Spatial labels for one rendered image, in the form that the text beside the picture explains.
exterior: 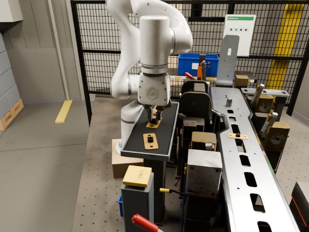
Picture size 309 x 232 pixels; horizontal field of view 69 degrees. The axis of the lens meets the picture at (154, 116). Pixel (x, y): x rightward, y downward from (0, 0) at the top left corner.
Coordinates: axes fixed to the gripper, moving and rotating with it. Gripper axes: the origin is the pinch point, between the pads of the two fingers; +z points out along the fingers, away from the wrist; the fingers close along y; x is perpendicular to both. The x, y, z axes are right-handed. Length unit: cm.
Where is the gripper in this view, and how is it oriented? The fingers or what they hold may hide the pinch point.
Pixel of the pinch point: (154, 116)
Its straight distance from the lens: 77.4
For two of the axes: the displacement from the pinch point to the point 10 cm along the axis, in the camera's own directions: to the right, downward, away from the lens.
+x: 2.5, -4.4, 8.6
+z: 0.0, 8.9, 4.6
